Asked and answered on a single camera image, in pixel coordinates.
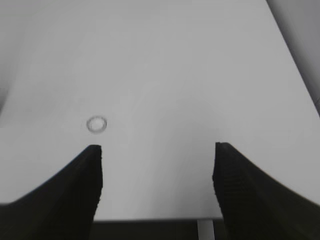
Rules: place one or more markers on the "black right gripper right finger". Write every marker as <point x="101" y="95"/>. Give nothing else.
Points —
<point x="255" y="206"/>

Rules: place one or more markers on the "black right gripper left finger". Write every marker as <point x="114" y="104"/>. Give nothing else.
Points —
<point x="63" y="207"/>

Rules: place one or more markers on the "white bottle cap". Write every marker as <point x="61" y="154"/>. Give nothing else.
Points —
<point x="96" y="124"/>

